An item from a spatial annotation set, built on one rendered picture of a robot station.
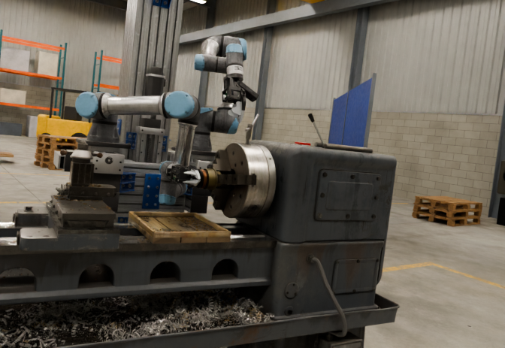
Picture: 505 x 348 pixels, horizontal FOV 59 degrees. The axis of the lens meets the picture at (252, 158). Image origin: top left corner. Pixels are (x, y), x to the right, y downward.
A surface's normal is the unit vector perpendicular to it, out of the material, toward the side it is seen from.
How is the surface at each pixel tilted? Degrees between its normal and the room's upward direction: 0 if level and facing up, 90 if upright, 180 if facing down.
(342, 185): 90
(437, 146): 90
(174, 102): 90
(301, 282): 90
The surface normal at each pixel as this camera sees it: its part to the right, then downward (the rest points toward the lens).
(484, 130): -0.80, -0.06
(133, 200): 0.47, 0.10
